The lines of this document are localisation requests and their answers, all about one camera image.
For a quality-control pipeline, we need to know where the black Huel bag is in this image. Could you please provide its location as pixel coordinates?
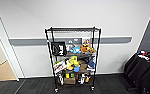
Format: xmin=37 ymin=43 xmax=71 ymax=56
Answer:
xmin=50 ymin=41 xmax=67 ymax=57

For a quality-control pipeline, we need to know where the white black yellow toy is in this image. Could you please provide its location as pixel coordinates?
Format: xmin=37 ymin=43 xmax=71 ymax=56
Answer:
xmin=78 ymin=73 xmax=91 ymax=84

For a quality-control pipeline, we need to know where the black wire shelf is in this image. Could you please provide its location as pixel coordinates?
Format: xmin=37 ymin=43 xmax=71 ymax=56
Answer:
xmin=44 ymin=26 xmax=102 ymax=93

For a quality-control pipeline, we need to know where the grey printed box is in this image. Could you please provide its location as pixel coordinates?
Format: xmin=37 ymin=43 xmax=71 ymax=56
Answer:
xmin=65 ymin=37 xmax=83 ymax=48

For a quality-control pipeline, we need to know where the yellow plush toy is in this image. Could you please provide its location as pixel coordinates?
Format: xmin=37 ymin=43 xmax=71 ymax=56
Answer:
xmin=65 ymin=55 xmax=80 ymax=71

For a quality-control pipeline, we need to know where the black chair with dark cover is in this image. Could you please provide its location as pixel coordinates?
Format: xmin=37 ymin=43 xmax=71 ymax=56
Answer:
xmin=123 ymin=53 xmax=150 ymax=93

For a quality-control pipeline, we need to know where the brown paper package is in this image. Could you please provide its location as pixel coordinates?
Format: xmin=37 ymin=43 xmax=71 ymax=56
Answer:
xmin=78 ymin=59 xmax=89 ymax=72

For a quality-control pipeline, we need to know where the colourful clutter pile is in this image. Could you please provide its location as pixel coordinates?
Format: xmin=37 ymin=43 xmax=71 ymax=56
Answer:
xmin=136 ymin=50 xmax=150 ymax=63

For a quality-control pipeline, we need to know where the white printed toy box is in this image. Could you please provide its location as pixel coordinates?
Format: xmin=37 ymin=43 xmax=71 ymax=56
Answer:
xmin=52 ymin=59 xmax=67 ymax=74

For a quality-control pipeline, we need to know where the orange plush toy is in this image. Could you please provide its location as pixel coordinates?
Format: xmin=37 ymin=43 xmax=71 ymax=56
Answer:
xmin=79 ymin=43 xmax=89 ymax=54

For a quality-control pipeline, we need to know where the striped black white pack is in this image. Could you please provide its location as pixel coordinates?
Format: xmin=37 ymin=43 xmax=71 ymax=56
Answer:
xmin=57 ymin=73 xmax=65 ymax=85

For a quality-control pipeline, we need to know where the small yellow bottle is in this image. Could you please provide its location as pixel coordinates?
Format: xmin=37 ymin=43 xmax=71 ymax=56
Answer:
xmin=65 ymin=73 xmax=71 ymax=79

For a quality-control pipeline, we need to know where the small blue cup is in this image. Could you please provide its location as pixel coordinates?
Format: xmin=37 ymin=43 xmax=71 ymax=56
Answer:
xmin=73 ymin=65 xmax=80 ymax=73

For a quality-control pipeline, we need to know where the brown cardboard box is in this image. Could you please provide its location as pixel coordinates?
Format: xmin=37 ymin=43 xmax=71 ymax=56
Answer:
xmin=64 ymin=77 xmax=77 ymax=85

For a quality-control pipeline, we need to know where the doll picture box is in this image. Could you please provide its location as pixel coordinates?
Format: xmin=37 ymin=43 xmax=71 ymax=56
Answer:
xmin=82 ymin=38 xmax=91 ymax=46

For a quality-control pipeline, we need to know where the blue white shark plush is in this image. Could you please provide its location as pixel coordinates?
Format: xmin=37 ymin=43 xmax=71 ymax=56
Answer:
xmin=86 ymin=54 xmax=96 ymax=72

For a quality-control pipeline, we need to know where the blue plush toy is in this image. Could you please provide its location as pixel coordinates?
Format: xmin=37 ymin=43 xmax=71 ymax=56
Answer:
xmin=70 ymin=46 xmax=82 ymax=55

